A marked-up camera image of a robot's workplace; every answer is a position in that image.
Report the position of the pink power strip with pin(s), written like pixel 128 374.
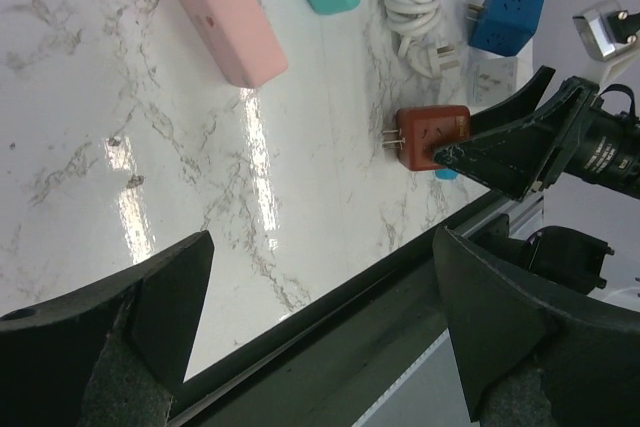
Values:
pixel 240 39

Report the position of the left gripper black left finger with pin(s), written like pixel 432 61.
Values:
pixel 112 353

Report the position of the brown cube plug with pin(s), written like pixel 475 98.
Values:
pixel 419 131

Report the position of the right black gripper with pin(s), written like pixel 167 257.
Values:
pixel 517 146

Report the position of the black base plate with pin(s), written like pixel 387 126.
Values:
pixel 373 351

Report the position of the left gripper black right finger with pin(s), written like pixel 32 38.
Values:
pixel 531 352

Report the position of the white cube plug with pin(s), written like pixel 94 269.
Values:
pixel 491 81

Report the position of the light blue plug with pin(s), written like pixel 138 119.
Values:
pixel 446 174

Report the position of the blue cube plug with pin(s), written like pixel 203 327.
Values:
pixel 503 27

